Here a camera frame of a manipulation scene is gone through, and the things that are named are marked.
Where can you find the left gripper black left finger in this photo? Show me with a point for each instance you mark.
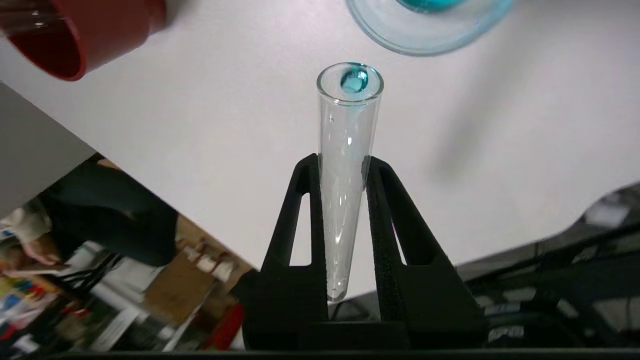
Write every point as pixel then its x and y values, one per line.
pixel 280 295

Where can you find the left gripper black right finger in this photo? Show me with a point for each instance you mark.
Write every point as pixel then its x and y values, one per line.
pixel 430 295

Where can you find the test tube with blue liquid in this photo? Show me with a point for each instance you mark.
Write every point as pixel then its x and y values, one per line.
pixel 342 175

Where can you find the red background object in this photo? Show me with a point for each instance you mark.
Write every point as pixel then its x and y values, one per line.
pixel 225 330

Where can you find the brown cardboard box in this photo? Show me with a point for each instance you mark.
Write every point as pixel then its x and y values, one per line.
pixel 177 295

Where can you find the person in dark clothing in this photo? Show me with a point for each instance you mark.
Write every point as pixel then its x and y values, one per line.
pixel 110 215

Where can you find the clear glass beaker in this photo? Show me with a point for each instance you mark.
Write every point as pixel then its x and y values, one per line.
pixel 425 35

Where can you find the dark red cup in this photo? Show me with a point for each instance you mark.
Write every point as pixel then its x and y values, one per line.
pixel 115 25

